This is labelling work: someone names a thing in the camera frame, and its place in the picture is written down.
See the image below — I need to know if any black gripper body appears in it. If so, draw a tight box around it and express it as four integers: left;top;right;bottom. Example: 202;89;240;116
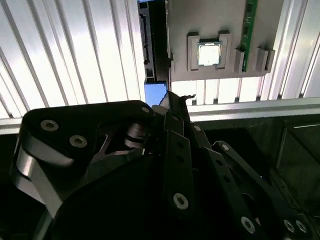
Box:
53;147;241;240

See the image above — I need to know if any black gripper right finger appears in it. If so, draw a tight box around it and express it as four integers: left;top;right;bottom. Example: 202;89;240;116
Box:
173;92;311;240

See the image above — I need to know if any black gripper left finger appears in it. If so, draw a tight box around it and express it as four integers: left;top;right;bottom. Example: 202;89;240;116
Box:
9;91;200;221

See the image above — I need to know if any hard disk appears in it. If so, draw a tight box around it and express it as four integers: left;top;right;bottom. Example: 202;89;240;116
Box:
136;0;174;107

